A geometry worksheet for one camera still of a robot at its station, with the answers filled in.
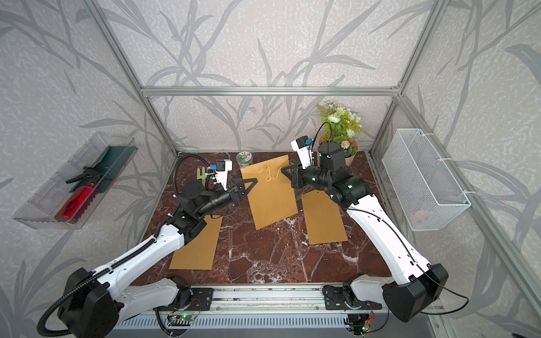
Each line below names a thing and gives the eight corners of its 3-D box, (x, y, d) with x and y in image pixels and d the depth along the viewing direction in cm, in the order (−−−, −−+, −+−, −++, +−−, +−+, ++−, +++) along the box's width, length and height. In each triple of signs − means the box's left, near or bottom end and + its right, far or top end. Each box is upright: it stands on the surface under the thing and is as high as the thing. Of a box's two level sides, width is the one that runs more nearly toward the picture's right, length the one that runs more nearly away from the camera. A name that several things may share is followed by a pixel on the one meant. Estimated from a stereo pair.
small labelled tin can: (238, 169, 115) (235, 158, 108) (239, 161, 118) (237, 151, 112) (253, 169, 115) (251, 158, 108) (253, 162, 118) (252, 151, 112)
